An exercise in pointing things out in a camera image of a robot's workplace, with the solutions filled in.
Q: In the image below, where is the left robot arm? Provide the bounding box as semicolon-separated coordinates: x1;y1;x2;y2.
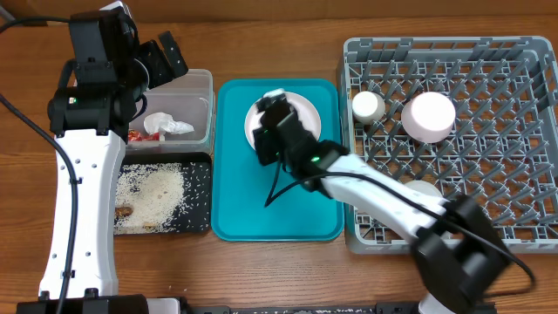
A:
17;31;188;313

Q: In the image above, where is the brown food piece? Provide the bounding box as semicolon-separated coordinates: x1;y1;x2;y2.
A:
115;206;133;219

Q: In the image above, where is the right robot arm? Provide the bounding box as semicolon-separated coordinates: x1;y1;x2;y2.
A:
253;89;509;313

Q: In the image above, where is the small pink plate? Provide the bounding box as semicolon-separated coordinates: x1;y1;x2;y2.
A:
401;92;456;144

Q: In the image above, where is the white rice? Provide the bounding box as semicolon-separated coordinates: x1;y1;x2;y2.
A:
114;161;211;233

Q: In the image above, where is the white paper cup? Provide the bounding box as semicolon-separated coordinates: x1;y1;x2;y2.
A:
351;91;385;125

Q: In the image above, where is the large pink plate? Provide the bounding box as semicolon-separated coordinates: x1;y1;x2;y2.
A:
244;89;322;148

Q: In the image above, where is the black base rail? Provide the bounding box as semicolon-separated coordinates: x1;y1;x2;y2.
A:
181;302;419;314

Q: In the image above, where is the white tissue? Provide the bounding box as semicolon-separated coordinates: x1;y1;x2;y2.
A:
144;113;194;135

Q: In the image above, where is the grey bowl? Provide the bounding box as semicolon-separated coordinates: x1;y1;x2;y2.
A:
405;180;443;198

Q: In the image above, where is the clear plastic bin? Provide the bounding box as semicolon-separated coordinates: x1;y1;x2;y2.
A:
126;69;214;154

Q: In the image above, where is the red snack wrapper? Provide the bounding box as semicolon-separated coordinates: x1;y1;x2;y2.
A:
128;130;160;142

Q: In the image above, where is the grey dishwasher rack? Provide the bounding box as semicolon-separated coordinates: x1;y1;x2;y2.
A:
337;37;557;254

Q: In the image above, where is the black plastic tray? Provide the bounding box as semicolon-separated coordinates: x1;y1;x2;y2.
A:
113;151;214;236

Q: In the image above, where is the teal serving tray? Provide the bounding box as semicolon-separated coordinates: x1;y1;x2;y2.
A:
211;78;344;242

